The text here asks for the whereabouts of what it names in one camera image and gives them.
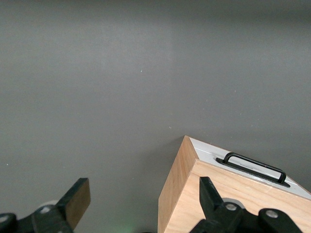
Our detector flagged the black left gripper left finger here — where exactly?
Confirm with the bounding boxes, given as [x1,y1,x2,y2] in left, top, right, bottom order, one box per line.
[0,177,91,233]

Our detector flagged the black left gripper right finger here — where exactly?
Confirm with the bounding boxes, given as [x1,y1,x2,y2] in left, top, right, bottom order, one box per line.
[189,176,302,233]

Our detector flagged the black metal drawer handle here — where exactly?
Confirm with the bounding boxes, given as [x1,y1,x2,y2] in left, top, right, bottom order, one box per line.
[215,152,291,187]

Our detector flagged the light wooden drawer cabinet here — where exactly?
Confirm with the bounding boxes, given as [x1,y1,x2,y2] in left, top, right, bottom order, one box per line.
[157,135,311,233]

